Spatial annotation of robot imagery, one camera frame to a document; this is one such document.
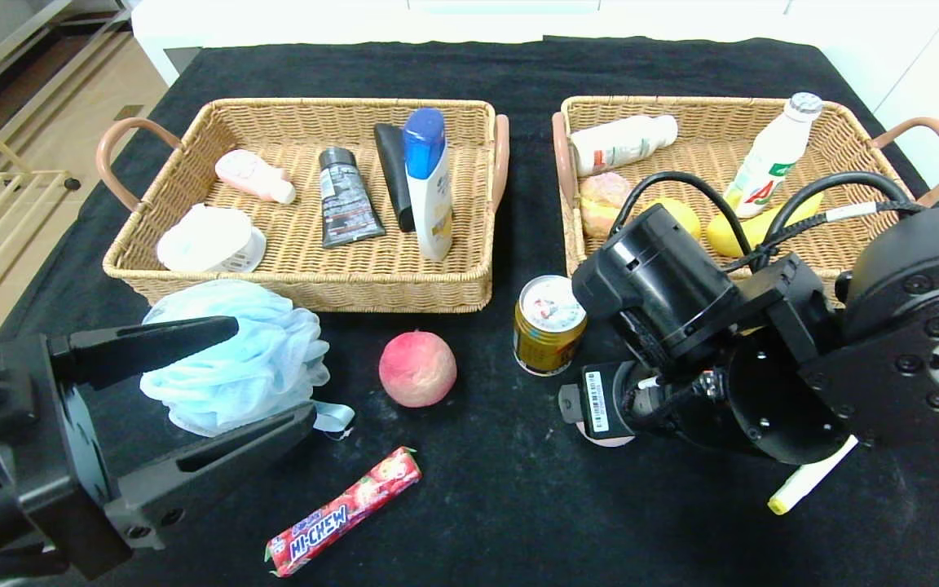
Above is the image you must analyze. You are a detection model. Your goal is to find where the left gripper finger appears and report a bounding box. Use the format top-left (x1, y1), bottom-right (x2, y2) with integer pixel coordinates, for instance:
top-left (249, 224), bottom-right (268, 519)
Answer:
top-left (47, 316), bottom-right (240, 391)
top-left (104, 401), bottom-right (318, 550)

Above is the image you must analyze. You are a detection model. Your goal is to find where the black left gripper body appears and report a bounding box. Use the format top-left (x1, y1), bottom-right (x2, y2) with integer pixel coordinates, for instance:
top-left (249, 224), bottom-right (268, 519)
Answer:
top-left (0, 332), bottom-right (134, 587)

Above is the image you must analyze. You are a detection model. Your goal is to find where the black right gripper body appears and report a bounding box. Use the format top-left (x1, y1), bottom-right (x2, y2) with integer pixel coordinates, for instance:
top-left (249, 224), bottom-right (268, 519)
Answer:
top-left (580, 361), bottom-right (643, 439)

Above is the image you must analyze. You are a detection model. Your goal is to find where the pale pink round ball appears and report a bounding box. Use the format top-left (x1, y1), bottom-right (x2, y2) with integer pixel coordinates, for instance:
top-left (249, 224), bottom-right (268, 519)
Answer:
top-left (584, 424), bottom-right (637, 448)

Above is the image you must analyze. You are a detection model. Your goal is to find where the gold drink can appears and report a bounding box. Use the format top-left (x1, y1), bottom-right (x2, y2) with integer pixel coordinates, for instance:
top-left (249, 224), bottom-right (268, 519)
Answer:
top-left (514, 275), bottom-right (589, 377)

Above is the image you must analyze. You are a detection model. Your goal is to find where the yellow banana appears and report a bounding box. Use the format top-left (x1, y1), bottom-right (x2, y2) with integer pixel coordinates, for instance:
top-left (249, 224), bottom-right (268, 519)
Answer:
top-left (706, 192), bottom-right (825, 258)

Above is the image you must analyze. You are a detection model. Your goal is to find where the white milk bottle green label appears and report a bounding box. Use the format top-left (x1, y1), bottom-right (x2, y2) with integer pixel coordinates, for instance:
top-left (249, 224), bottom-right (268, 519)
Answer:
top-left (722, 92), bottom-right (824, 219)

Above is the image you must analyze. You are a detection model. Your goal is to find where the black tablecloth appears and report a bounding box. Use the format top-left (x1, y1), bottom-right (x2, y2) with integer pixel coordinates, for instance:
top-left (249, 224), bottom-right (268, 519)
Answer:
top-left (0, 37), bottom-right (939, 587)

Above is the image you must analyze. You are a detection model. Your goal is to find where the white round plastic container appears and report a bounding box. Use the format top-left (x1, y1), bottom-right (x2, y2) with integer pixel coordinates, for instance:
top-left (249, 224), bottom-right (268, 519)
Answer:
top-left (156, 204), bottom-right (267, 274)

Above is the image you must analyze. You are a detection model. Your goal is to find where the light blue bath loofah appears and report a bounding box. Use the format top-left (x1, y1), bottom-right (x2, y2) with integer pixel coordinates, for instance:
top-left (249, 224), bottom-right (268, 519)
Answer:
top-left (141, 280), bottom-right (355, 439)

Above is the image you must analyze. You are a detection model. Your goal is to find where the red Hi-Chew candy pack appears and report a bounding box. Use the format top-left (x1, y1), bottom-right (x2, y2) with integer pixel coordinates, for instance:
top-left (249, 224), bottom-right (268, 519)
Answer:
top-left (265, 447), bottom-right (423, 578)

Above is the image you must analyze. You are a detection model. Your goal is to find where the pink peach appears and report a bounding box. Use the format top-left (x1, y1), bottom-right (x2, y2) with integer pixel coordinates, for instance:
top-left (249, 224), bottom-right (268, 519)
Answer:
top-left (378, 330), bottom-right (458, 408)

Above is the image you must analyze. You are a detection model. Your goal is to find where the small pink lotion bottle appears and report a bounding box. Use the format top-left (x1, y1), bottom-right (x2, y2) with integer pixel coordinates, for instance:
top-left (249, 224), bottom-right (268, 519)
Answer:
top-left (214, 149), bottom-right (298, 205)

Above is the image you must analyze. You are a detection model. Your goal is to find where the yellow pear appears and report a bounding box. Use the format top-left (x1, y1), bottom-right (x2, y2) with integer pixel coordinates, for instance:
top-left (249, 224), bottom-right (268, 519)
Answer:
top-left (649, 198), bottom-right (703, 241)

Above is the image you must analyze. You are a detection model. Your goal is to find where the pink cream puff bun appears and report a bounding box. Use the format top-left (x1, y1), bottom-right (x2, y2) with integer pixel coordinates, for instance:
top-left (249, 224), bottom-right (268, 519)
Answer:
top-left (580, 172), bottom-right (635, 240)

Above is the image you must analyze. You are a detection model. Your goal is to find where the beige wooden rack on wheels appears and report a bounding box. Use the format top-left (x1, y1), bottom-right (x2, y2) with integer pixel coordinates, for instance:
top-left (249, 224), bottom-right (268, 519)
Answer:
top-left (0, 92), bottom-right (83, 339)

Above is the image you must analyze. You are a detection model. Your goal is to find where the white marker yellow cap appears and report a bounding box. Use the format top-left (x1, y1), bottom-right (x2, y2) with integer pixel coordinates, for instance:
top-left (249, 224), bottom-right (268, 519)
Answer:
top-left (767, 435), bottom-right (859, 516)

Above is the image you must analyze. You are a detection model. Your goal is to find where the grey squeeze tube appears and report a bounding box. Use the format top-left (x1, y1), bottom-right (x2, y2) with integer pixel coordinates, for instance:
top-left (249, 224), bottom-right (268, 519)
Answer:
top-left (319, 147), bottom-right (387, 249)

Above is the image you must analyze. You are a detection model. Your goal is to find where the white bottle with red label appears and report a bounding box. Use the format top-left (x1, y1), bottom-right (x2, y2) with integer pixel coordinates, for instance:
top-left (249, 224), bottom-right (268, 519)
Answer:
top-left (571, 114), bottom-right (679, 178)

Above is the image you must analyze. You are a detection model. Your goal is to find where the white shampoo bottle blue cap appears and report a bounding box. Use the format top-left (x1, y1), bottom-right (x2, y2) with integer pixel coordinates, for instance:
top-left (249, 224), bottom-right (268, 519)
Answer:
top-left (402, 108), bottom-right (455, 262)

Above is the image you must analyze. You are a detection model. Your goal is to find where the black squeeze tube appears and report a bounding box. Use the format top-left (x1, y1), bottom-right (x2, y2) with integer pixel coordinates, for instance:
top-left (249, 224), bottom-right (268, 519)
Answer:
top-left (373, 123), bottom-right (417, 233)

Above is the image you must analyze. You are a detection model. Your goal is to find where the white table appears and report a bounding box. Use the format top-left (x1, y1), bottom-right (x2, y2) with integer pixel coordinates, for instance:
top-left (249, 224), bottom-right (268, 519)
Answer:
top-left (131, 0), bottom-right (813, 89)

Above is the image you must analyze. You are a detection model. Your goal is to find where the white cabinet front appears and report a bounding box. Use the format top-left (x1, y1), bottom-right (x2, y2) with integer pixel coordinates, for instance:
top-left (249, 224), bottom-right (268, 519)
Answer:
top-left (783, 0), bottom-right (939, 213)

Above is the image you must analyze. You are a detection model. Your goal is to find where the wicker basket with brown handles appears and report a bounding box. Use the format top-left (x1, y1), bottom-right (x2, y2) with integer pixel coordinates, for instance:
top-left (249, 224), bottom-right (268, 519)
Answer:
top-left (97, 98), bottom-right (511, 315)
top-left (552, 95), bottom-right (939, 307)

